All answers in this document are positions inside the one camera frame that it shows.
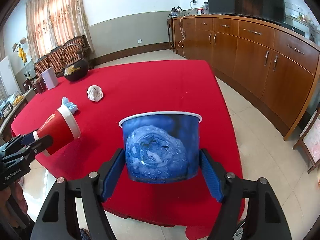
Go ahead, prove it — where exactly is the person's left hand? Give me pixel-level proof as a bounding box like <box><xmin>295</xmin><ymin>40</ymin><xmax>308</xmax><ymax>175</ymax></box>
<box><xmin>11</xmin><ymin>179</ymin><xmax>28</xmax><ymax>215</ymax></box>

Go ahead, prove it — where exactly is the white crumpled paper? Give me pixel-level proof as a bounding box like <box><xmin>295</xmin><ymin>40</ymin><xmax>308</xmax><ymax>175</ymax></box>
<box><xmin>87</xmin><ymin>85</ymin><xmax>104</xmax><ymax>102</ymax></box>

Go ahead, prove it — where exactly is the red paper cup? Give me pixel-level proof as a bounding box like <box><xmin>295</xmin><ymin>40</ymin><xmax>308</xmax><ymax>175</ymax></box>
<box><xmin>33</xmin><ymin>104</ymin><xmax>82</xmax><ymax>158</ymax></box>

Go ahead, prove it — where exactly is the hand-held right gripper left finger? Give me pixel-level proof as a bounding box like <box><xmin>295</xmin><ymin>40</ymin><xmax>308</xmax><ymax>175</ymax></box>
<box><xmin>30</xmin><ymin>148</ymin><xmax>125</xmax><ymax>240</ymax></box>

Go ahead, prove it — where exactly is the white panel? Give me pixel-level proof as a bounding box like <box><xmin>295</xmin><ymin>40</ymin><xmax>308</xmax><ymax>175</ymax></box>
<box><xmin>0</xmin><ymin>55</ymin><xmax>16</xmax><ymax>96</ymax></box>

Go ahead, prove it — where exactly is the wooden chair orange upholstery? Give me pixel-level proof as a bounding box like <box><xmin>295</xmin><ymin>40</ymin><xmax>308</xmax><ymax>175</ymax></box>
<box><xmin>33</xmin><ymin>55</ymin><xmax>50</xmax><ymax>80</ymax></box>
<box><xmin>61</xmin><ymin>35</ymin><xmax>94</xmax><ymax>68</ymax></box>
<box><xmin>47</xmin><ymin>47</ymin><xmax>66</xmax><ymax>78</ymax></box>

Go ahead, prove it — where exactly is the white cable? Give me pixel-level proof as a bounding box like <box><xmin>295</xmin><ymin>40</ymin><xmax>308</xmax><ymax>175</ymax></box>
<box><xmin>178</xmin><ymin>8</ymin><xmax>199</xmax><ymax>48</ymax></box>

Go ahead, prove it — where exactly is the wooden sideboard cabinet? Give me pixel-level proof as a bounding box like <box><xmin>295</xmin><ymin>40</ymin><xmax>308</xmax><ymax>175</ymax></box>
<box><xmin>172</xmin><ymin>14</ymin><xmax>320</xmax><ymax>141</ymax></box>

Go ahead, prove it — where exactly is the lavender box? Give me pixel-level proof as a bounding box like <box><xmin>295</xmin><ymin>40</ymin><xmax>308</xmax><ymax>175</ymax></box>
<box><xmin>41</xmin><ymin>67</ymin><xmax>59</xmax><ymax>90</ymax></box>

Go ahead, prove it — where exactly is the red tablecloth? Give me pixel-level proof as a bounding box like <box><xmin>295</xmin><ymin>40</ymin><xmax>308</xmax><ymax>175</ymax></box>
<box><xmin>10</xmin><ymin>60</ymin><xmax>244</xmax><ymax>227</ymax></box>

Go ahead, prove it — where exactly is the beige patterned curtain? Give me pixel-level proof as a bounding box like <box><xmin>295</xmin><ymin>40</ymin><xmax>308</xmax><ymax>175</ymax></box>
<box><xmin>25</xmin><ymin>0</ymin><xmax>95</xmax><ymax>61</ymax></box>

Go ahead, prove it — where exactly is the light blue tissue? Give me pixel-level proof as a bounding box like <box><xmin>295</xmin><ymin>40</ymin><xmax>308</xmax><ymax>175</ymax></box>
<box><xmin>62</xmin><ymin>96</ymin><xmax>79</xmax><ymax>113</ymax></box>

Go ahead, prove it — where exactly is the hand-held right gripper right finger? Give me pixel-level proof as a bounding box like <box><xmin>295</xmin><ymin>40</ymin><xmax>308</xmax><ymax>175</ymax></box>
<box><xmin>200</xmin><ymin>149</ymin><xmax>293</xmax><ymax>240</ymax></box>

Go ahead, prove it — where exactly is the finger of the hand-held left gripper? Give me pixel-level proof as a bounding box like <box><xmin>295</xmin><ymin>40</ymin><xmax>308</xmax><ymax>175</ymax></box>
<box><xmin>24</xmin><ymin>134</ymin><xmax>53</xmax><ymax>155</ymax></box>
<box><xmin>17</xmin><ymin>130</ymin><xmax>40</xmax><ymax>147</ymax></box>

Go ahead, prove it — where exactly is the wooden chair floral seat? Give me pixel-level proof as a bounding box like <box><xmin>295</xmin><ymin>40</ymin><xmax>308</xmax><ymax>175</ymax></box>
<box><xmin>293</xmin><ymin>107</ymin><xmax>320</xmax><ymax>173</ymax></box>

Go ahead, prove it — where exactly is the blue paper bowl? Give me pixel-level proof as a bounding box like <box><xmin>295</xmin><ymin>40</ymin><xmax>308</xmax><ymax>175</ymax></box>
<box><xmin>119</xmin><ymin>110</ymin><xmax>203</xmax><ymax>184</ymax></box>

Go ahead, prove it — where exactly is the black teapot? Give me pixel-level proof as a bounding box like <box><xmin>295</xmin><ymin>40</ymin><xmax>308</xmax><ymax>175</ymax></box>
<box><xmin>61</xmin><ymin>43</ymin><xmax>89</xmax><ymax>82</ymax></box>

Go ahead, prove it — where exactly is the potted plant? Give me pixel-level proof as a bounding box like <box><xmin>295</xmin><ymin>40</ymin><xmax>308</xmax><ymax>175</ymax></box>
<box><xmin>168</xmin><ymin>6</ymin><xmax>185</xmax><ymax>18</ymax></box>

